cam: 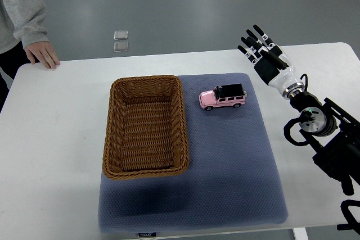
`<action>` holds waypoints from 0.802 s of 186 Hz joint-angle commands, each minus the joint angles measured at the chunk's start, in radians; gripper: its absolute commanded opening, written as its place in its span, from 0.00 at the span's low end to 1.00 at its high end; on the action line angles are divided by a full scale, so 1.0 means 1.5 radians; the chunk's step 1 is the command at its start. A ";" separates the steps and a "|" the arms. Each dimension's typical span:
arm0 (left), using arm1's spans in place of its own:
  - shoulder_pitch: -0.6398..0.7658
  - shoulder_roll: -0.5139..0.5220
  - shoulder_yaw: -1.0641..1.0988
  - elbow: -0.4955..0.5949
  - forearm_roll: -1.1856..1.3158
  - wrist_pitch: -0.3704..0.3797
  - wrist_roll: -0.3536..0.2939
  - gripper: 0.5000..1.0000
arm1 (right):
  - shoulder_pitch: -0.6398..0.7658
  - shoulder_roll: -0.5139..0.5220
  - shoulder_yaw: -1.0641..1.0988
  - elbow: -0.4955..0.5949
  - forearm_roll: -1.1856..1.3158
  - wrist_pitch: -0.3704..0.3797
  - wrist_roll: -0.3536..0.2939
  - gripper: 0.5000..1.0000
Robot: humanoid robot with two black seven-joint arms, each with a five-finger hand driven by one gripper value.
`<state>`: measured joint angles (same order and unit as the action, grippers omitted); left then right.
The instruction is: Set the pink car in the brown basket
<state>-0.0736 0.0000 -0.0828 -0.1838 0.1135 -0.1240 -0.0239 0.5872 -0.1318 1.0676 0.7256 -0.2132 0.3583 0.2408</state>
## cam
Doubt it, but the metal floor plate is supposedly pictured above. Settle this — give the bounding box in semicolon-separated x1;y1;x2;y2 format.
113;30;128;40
113;42;129;53

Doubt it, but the black cable loop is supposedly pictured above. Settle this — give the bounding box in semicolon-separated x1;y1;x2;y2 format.
283;117;310;147

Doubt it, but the pink toy car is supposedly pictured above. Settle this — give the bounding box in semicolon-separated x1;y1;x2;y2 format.
199;84;248;111

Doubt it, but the grey sweatshirt sleeve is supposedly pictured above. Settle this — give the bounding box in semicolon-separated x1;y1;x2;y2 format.
1;0;48;53

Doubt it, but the blue grey fabric mat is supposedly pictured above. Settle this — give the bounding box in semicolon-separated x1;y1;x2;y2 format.
98;73;288;233

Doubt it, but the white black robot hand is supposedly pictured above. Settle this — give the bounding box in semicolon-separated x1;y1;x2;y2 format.
237;24;305;96

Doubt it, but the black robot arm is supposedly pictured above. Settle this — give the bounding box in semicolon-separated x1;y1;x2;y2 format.
238;25;359;196

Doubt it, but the lower metal floor plate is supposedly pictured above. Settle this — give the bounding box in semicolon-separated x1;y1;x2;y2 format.
113;42;129;53

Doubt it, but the brown wicker basket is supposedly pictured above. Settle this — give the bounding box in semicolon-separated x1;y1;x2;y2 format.
102;75;190;180

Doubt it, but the upper metal floor plate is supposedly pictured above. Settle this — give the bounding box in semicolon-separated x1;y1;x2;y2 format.
113;30;128;40

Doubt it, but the person's bare hand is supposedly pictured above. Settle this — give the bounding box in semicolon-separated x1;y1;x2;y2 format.
24;41;60;70

